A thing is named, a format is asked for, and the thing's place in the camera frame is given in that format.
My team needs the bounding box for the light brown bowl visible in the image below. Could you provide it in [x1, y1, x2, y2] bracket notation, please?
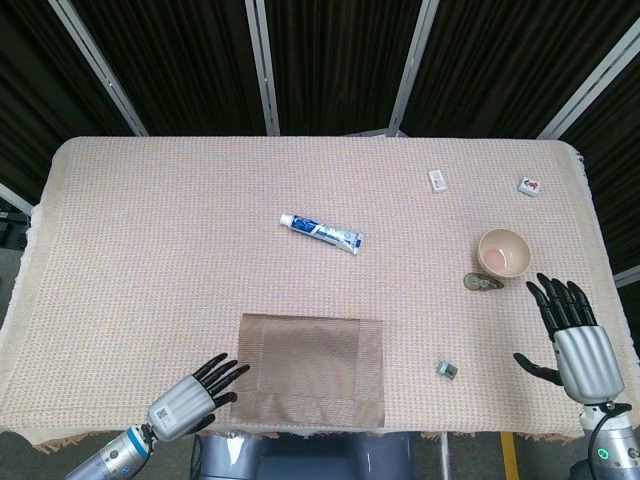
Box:
[477, 227, 532, 279]

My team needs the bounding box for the blue white toothpaste tube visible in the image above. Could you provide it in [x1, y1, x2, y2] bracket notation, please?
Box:
[279, 212, 364, 257]

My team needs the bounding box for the clear green correction tape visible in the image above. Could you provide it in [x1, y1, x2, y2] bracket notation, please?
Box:
[462, 271, 505, 292]

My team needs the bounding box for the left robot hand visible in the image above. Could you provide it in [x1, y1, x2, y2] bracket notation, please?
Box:
[146, 352, 251, 443]

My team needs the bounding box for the brown woven placemat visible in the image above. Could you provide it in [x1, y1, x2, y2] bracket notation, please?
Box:
[228, 313, 387, 429]

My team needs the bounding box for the beige woven tablecloth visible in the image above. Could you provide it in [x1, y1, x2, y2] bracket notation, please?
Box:
[0, 135, 640, 455]

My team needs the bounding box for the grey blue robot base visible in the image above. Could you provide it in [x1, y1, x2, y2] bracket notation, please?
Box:
[192, 432, 416, 480]

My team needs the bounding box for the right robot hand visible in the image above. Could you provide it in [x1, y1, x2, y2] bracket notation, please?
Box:
[513, 272, 627, 404]

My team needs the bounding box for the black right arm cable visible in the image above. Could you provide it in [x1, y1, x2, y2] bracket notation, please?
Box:
[587, 399, 632, 480]

